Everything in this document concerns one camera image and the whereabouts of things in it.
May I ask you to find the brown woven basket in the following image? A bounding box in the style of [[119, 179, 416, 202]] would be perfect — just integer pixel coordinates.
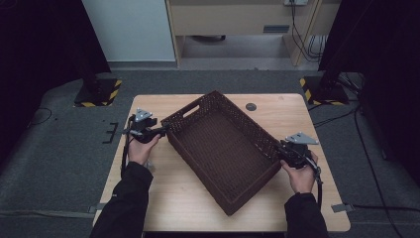
[[160, 89, 283, 216]]

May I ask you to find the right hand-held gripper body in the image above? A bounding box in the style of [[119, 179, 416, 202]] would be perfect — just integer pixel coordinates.
[[279, 132, 320, 171]]

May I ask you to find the left hand-held gripper cable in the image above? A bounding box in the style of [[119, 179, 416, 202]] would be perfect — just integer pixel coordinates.
[[120, 114, 137, 178]]

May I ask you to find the black hanging power cable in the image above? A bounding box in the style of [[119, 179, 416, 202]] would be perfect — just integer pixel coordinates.
[[289, 0, 323, 63]]

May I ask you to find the thin black floor cable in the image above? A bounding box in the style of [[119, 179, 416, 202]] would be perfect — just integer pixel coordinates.
[[28, 107, 53, 128]]

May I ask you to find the black looped cable bundle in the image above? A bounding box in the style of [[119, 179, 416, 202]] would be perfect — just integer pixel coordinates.
[[306, 34, 330, 62]]

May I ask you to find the white panel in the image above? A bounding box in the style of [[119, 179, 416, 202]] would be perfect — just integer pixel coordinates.
[[81, 0, 176, 62]]

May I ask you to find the black curtain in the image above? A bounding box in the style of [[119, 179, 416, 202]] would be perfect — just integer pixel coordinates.
[[0, 0, 112, 173], [318, 0, 420, 186]]

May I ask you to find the light wooden desk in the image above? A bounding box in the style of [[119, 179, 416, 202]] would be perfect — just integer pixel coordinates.
[[164, 0, 343, 68]]

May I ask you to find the right hand-held gripper cable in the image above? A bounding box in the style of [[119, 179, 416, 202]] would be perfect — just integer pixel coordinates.
[[306, 158, 324, 210]]

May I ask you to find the person's left hand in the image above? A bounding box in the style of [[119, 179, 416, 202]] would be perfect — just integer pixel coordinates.
[[128, 134, 162, 167]]

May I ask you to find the hand-held gripper cable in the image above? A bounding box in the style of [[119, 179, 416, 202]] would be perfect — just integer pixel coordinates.
[[120, 114, 137, 178], [306, 158, 324, 210]]

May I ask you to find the person's right hand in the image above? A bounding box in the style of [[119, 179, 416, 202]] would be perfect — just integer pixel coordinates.
[[280, 152, 320, 194]]

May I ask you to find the short black floor cable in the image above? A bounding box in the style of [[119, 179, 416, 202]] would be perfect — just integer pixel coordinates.
[[311, 107, 360, 129]]

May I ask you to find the striped black stand base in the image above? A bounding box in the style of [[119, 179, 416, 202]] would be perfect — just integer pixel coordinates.
[[299, 75, 351, 107], [72, 77, 123, 108]]

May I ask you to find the taped black floor cable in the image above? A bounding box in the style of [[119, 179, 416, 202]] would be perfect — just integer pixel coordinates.
[[351, 204, 420, 213]]

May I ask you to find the long black floor cable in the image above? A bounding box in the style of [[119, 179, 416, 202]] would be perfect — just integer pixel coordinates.
[[353, 105, 397, 238]]

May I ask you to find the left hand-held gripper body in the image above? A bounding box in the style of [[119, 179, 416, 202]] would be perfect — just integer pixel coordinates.
[[128, 107, 161, 145]]

